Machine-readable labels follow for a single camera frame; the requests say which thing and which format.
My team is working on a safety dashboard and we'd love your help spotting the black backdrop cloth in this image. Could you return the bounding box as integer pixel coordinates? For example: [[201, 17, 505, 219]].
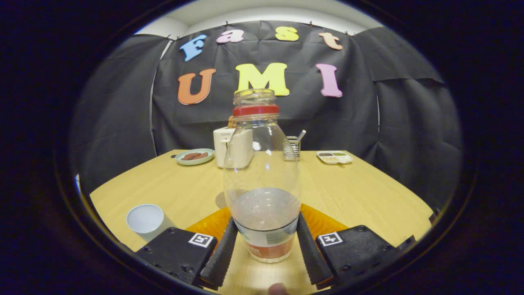
[[70, 20, 463, 212]]

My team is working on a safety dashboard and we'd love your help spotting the pale blue cup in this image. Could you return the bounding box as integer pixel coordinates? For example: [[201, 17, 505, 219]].
[[125, 204, 177, 243]]

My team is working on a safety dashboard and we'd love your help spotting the pale green plate with food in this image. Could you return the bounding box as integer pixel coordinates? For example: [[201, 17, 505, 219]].
[[175, 148, 215, 166]]

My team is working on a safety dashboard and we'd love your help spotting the metal wire utensil holder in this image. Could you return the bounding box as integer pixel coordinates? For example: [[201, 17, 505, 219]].
[[283, 130, 307, 161]]

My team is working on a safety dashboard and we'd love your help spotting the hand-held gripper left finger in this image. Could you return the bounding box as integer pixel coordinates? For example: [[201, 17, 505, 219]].
[[135, 206, 239, 290]]

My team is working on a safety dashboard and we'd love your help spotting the wooden table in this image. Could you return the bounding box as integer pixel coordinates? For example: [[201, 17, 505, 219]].
[[89, 149, 434, 295]]

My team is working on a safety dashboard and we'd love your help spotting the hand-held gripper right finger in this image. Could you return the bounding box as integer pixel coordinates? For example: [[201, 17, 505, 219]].
[[296, 203, 416, 287]]

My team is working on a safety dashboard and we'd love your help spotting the white divided condiment tray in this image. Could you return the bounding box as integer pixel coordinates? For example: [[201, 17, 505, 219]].
[[316, 150, 354, 165]]

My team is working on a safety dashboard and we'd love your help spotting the clear plastic juice bottle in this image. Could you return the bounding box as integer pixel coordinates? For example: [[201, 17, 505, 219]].
[[223, 89, 302, 263]]

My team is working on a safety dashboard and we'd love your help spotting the white toaster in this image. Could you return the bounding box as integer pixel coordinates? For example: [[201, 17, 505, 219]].
[[213, 126, 255, 169]]

